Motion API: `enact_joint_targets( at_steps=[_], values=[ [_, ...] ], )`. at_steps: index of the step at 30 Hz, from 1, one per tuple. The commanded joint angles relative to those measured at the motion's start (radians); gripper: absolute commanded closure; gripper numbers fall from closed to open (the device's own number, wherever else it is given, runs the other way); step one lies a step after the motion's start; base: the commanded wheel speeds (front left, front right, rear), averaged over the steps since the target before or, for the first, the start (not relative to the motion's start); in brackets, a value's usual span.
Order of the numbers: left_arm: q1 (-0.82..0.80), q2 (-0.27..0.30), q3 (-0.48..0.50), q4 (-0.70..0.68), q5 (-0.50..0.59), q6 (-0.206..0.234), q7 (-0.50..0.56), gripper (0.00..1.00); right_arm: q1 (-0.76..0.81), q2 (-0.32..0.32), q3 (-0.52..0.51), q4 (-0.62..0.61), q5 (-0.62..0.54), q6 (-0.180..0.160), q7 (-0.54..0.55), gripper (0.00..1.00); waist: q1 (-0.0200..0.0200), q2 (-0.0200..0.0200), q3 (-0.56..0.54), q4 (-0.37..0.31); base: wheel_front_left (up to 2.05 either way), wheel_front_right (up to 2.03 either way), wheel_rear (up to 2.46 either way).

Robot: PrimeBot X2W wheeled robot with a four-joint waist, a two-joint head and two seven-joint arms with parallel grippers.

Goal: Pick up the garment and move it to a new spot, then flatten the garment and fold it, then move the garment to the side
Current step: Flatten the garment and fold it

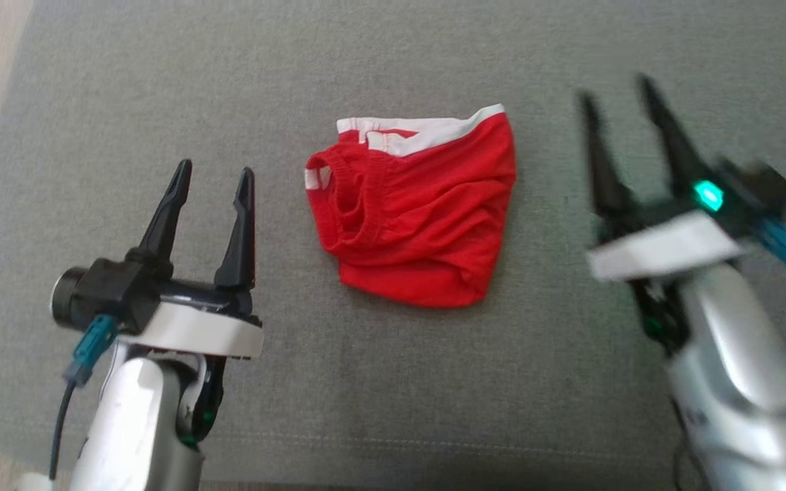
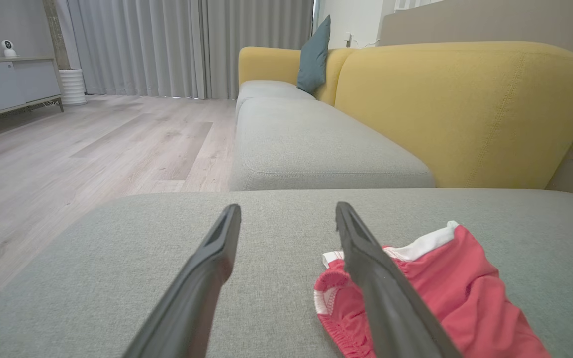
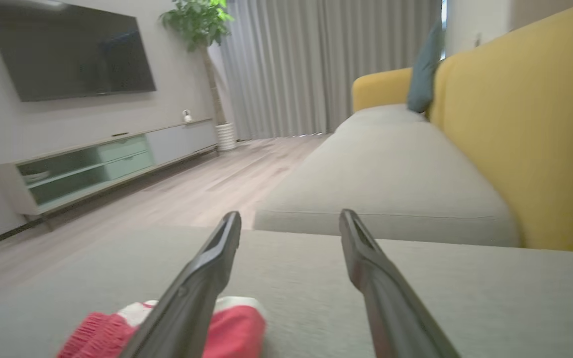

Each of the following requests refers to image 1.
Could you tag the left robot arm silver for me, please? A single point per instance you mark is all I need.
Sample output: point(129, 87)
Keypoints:
point(134, 423)

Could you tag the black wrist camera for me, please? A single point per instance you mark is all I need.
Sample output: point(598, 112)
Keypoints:
point(761, 191)
point(106, 293)

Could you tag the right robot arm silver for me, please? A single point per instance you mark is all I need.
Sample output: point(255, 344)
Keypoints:
point(741, 368)

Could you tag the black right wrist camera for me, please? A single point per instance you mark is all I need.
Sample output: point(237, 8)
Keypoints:
point(761, 191)

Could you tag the red shorts white stripe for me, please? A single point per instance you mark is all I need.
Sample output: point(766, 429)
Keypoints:
point(420, 225)

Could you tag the grey fabric sofa ottoman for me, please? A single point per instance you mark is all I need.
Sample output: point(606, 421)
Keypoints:
point(393, 395)

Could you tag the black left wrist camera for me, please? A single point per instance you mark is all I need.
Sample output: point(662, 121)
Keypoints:
point(106, 293)

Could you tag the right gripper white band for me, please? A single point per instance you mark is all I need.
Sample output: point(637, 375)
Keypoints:
point(666, 242)

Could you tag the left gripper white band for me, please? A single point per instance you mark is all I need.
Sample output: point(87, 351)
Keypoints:
point(195, 327)

